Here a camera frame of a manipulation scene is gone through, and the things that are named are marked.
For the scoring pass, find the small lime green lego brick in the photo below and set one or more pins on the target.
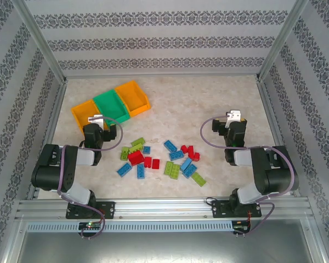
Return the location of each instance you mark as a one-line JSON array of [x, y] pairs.
[[124, 153]]

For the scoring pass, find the small square blue lego brick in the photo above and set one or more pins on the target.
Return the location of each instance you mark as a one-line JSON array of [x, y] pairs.
[[146, 149]]

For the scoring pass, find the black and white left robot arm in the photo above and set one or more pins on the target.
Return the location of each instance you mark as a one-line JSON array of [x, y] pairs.
[[52, 170]]

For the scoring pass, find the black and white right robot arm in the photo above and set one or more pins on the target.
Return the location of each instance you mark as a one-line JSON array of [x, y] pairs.
[[277, 175]]

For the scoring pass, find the green plastic bin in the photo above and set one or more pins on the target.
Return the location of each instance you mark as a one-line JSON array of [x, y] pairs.
[[111, 105]]

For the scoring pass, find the orange plastic bin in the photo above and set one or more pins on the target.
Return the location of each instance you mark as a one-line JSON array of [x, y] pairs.
[[83, 113], [133, 97]]

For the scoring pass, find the large red lego brick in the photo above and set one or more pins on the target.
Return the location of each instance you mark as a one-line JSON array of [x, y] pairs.
[[135, 158]]

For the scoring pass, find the grey metal panel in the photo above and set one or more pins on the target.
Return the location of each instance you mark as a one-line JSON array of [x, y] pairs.
[[164, 246]]

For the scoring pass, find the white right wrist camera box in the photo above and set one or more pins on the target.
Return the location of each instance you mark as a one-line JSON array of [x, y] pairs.
[[233, 115]]

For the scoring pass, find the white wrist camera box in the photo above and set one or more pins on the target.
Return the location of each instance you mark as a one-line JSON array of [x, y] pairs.
[[96, 121], [233, 115]]

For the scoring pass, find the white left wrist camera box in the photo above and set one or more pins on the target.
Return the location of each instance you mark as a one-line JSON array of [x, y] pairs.
[[96, 121]]

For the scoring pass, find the aluminium side rail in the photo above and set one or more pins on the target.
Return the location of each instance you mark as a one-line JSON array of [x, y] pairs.
[[274, 128], [50, 131]]

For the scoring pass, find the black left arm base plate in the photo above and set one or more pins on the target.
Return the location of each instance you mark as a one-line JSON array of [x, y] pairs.
[[108, 209]]

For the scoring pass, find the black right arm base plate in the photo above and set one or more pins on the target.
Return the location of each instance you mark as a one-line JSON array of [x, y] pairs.
[[220, 208]]

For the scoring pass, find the aluminium frame post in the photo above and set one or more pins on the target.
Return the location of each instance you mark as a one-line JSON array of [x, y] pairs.
[[282, 41], [41, 41]]

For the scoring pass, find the aluminium mounting rail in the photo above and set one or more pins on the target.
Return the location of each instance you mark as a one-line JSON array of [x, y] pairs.
[[164, 208]]

